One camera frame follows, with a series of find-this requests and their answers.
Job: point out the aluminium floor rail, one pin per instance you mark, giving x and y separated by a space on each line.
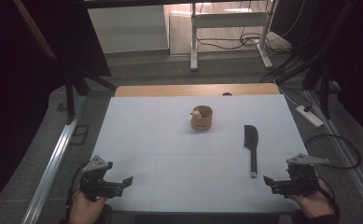
350 161
54 161

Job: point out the black plug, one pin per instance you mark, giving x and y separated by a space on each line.
307 108

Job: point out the tan cup with bear figure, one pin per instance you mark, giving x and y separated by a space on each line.
202 124

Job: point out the black knife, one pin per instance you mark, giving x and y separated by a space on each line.
251 137

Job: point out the dark floor socket cover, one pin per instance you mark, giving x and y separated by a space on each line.
79 135

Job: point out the white power strip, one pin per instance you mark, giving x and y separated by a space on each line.
309 116

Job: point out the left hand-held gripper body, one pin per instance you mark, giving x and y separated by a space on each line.
92 183

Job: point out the white table mat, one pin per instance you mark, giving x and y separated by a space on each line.
154 140

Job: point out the dark table grommet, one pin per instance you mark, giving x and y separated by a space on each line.
227 93

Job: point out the person's right hand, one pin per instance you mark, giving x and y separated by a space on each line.
317 203

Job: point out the person's left hand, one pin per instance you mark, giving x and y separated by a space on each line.
84 210

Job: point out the white desk frame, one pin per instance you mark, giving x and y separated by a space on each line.
194 46

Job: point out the black metal stand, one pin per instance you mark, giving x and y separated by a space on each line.
70 99
325 93

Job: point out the black curtain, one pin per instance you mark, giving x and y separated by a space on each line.
362 62
14 77

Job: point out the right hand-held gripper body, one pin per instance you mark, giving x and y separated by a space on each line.
303 183

